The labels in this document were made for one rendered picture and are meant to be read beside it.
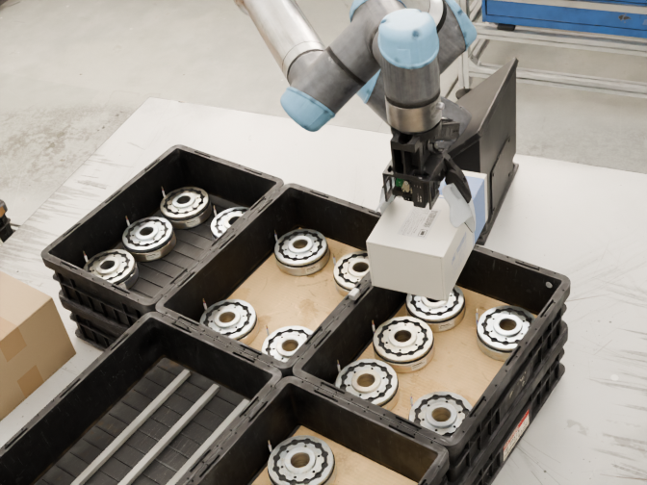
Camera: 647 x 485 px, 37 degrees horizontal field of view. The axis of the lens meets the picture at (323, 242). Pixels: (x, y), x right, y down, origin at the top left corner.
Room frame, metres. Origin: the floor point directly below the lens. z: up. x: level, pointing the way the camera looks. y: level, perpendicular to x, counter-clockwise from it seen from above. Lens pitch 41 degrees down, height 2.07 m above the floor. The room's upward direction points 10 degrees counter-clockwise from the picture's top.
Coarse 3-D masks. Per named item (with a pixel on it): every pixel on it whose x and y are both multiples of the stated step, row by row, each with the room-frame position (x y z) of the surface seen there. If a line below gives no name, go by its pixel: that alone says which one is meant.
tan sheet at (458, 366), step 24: (480, 312) 1.20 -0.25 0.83; (456, 336) 1.15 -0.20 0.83; (432, 360) 1.11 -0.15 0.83; (456, 360) 1.10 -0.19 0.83; (480, 360) 1.09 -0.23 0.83; (408, 384) 1.06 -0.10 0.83; (432, 384) 1.05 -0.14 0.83; (456, 384) 1.05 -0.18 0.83; (480, 384) 1.04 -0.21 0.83; (408, 408) 1.01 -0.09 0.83
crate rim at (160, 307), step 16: (304, 192) 1.50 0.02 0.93; (320, 192) 1.48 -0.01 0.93; (352, 208) 1.42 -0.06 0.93; (368, 208) 1.41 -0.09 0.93; (224, 240) 1.39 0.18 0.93; (208, 256) 1.35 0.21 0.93; (192, 272) 1.32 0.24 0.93; (368, 272) 1.24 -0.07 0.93; (176, 288) 1.28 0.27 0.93; (160, 304) 1.25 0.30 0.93; (176, 320) 1.20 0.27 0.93; (192, 320) 1.19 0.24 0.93; (224, 336) 1.15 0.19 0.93; (256, 352) 1.10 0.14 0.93; (304, 352) 1.08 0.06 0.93; (288, 368) 1.05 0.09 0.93
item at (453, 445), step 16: (496, 256) 1.23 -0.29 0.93; (544, 272) 1.17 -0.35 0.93; (368, 288) 1.20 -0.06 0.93; (560, 288) 1.12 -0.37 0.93; (352, 304) 1.17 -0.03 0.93; (560, 304) 1.10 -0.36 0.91; (336, 320) 1.14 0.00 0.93; (544, 320) 1.06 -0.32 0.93; (320, 336) 1.11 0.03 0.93; (528, 336) 1.03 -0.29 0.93; (512, 352) 1.00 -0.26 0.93; (528, 352) 1.02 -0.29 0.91; (512, 368) 0.98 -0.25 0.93; (320, 384) 1.01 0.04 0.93; (496, 384) 0.95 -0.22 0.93; (352, 400) 0.96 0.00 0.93; (480, 400) 0.92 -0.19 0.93; (384, 416) 0.92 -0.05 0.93; (400, 416) 0.92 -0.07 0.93; (480, 416) 0.90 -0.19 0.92; (416, 432) 0.89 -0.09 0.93; (432, 432) 0.88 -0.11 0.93; (464, 432) 0.87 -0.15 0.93; (448, 448) 0.85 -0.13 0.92
